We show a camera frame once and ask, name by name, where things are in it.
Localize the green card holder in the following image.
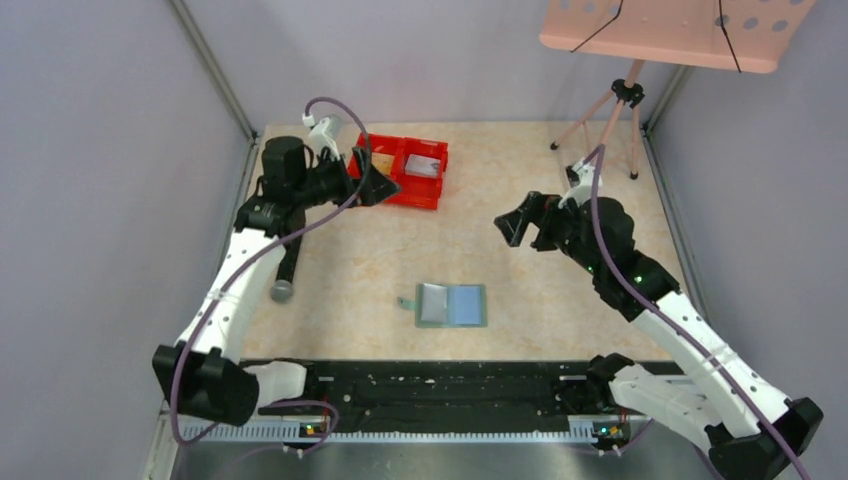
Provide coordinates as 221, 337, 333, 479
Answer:
396, 283, 488, 328

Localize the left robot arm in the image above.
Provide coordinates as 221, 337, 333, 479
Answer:
152, 135, 400, 426

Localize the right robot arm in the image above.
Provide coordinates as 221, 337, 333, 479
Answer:
494, 191, 823, 479

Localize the gold card in bin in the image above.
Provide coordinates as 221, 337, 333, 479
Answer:
371, 152, 395, 176

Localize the silver card in bin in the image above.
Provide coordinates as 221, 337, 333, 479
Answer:
404, 154, 442, 178

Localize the red two-compartment bin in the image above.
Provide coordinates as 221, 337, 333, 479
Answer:
369, 134, 449, 211

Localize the black perforated bar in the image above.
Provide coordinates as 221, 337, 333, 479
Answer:
269, 237, 302, 304

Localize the pink tripod stand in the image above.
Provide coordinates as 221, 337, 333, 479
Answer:
549, 58, 645, 181

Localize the pink perforated tray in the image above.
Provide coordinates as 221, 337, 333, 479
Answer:
539, 0, 816, 74

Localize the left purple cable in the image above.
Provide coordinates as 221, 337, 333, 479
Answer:
168, 96, 372, 458

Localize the purple cable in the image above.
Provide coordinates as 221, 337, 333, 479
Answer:
582, 144, 813, 480
168, 96, 372, 458

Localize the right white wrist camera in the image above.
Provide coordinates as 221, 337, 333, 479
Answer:
558, 158, 595, 208

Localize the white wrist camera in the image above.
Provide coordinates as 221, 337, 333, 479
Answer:
558, 158, 595, 208
302, 113, 343, 161

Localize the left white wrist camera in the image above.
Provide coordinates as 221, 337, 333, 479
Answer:
302, 113, 343, 161

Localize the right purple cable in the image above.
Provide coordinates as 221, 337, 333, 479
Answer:
582, 144, 813, 480

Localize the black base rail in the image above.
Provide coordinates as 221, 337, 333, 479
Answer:
231, 357, 677, 439

